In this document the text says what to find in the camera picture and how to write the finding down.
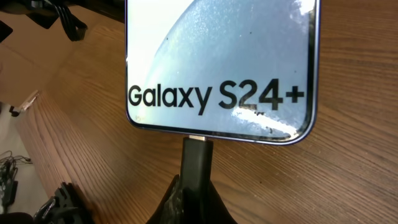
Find black USB charger cable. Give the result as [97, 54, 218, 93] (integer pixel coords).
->
[179, 135, 215, 195]

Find Samsung Galaxy smartphone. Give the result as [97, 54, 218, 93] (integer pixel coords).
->
[125, 0, 321, 145]

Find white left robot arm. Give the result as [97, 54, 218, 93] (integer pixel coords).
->
[1, 0, 126, 42]

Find tangled cables on floor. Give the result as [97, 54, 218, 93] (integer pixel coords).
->
[0, 151, 34, 215]

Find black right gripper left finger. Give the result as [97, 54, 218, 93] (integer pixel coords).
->
[146, 175, 184, 224]

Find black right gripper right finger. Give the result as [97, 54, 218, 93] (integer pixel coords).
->
[200, 182, 237, 224]

